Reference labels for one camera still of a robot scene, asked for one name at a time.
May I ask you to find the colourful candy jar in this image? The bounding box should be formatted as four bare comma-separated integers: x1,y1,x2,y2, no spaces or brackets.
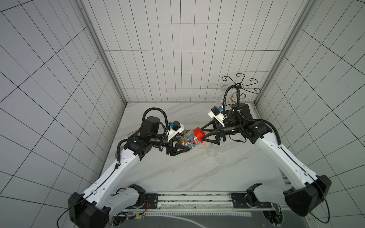
207,143,220,158

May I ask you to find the small clear candy jar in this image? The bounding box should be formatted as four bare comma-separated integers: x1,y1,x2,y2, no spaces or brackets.
217,144,228,154

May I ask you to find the pile of round lollipops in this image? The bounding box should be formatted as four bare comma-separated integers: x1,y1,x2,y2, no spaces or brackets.
178,134,198,149

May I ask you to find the red lid candy jar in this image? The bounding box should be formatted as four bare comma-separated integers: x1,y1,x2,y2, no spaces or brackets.
177,127,206,149

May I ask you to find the clear large jar lid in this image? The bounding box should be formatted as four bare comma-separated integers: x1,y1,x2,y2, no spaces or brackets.
214,154,225,165

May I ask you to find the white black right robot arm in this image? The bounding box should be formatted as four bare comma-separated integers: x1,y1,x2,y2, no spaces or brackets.
202,85,332,217

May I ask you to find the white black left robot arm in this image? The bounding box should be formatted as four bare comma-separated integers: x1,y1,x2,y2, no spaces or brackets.
66,107,189,228

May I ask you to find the white cutting board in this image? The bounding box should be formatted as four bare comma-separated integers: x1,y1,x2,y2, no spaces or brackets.
196,127,219,148

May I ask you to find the clear hanging wine glass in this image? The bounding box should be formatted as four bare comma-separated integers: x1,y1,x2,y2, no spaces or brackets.
216,85,229,106

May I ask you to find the copper glass rack dark base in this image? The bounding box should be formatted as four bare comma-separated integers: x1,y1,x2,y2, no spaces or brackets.
221,73,261,104

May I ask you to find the colourful patterned plate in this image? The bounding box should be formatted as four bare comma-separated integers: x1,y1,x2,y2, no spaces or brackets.
126,131,137,139

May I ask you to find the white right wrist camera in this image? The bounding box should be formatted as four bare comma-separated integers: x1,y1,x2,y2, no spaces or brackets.
208,106,225,127

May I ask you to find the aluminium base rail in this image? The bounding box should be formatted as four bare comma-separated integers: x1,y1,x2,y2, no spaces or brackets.
96,190,290,218

